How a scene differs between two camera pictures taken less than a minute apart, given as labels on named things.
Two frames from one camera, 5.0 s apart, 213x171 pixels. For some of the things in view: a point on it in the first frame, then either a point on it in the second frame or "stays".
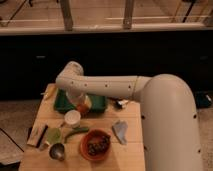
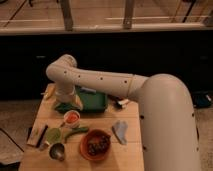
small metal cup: (56, 151) stays
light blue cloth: (120, 128) stays
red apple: (82, 109) -> (72, 117)
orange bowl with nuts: (95, 144) stays
